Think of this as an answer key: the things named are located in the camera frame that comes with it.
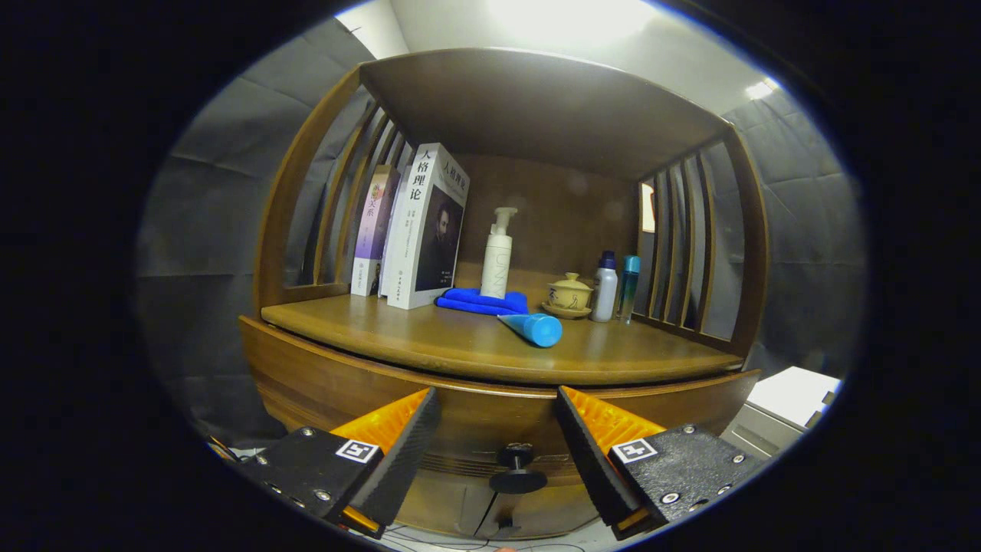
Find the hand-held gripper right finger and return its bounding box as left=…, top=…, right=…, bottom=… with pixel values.
left=556, top=386, right=769, bottom=540

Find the white pump bottle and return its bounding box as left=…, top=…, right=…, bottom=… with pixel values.
left=480, top=207, right=518, bottom=300

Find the white bottle with blue cap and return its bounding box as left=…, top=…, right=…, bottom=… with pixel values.
left=590, top=251, right=618, bottom=323

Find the blue folded cloth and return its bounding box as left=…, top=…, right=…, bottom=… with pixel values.
left=435, top=287, right=530, bottom=317

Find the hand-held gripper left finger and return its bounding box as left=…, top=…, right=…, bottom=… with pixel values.
left=241, top=387, right=443, bottom=540

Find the wooden cabinet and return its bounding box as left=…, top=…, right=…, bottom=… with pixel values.
left=253, top=48, right=769, bottom=540

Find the wooden countertop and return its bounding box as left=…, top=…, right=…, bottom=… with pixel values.
left=261, top=294, right=744, bottom=386

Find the white drawer unit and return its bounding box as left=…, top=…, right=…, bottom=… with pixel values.
left=720, top=366, right=842, bottom=461

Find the wooden cabinet door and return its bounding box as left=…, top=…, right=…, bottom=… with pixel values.
left=399, top=491, right=491, bottom=537
left=490, top=491, right=606, bottom=537

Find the wooden drawer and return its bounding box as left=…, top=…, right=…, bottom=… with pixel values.
left=239, top=314, right=761, bottom=495

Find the blue cosmetic tube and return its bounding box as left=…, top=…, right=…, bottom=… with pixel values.
left=497, top=312, right=564, bottom=348

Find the purple book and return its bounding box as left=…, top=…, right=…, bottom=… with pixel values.
left=350, top=164, right=401, bottom=297

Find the clear teal bottle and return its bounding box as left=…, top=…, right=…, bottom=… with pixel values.
left=618, top=255, right=641, bottom=324

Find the thick white book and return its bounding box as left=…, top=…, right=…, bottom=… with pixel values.
left=379, top=143, right=471, bottom=311

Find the large ceiling light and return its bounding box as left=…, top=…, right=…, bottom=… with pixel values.
left=487, top=0, right=660, bottom=43

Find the yellow lidded teacup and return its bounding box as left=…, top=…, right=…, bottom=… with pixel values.
left=541, top=272, right=595, bottom=320

